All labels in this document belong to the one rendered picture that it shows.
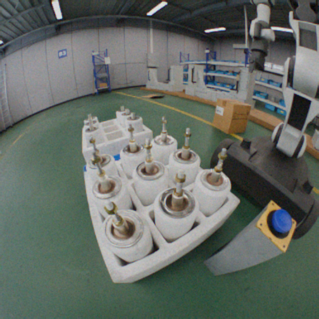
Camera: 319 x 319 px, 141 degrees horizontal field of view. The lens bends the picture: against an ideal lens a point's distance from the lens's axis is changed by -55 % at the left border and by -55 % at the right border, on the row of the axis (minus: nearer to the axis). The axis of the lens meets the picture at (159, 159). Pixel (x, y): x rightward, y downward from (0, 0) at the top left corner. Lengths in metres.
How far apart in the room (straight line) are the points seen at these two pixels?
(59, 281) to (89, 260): 0.17
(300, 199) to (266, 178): 0.17
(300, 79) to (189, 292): 0.81
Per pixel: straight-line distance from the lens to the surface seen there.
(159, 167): 0.34
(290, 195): 0.58
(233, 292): 0.53
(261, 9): 0.91
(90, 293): 0.53
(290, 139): 0.72
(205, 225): 0.33
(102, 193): 0.30
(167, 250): 0.30
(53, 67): 6.71
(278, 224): 0.22
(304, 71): 0.61
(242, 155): 0.60
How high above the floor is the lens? 0.47
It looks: 37 degrees down
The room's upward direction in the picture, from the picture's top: 1 degrees counter-clockwise
